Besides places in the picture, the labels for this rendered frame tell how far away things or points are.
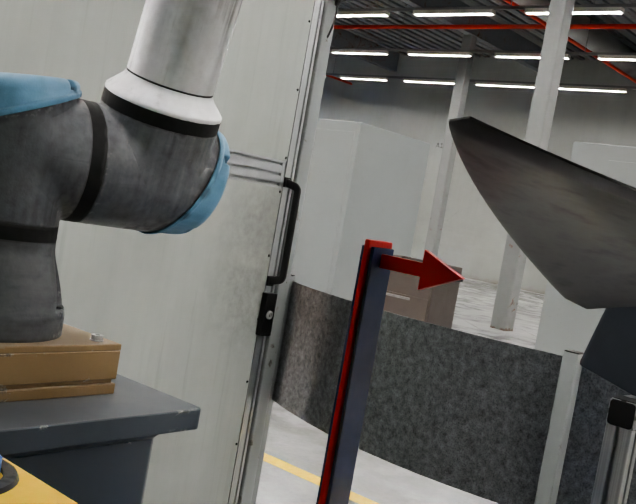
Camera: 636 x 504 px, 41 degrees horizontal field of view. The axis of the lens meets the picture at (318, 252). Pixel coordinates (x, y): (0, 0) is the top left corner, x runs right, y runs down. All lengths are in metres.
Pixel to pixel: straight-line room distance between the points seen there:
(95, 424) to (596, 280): 0.43
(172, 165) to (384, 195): 9.81
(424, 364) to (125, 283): 0.81
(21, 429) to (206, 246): 1.73
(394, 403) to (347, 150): 7.88
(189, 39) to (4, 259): 0.25
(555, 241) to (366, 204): 9.89
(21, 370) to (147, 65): 0.29
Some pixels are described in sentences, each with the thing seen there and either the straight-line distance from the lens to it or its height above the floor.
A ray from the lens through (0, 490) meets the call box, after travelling 0.38.
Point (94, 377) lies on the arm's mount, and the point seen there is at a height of 1.02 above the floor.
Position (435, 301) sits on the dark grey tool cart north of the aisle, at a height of 0.60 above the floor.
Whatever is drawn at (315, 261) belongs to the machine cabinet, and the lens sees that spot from 10.26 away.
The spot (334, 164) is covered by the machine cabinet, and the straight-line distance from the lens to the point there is 10.24.
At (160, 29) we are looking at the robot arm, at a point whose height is 1.34.
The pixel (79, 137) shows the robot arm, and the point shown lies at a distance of 0.79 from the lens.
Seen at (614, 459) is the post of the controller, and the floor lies 0.99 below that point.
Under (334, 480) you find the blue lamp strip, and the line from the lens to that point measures 0.55.
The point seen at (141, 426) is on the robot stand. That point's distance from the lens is 0.78.
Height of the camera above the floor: 1.21
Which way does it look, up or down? 3 degrees down
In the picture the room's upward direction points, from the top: 10 degrees clockwise
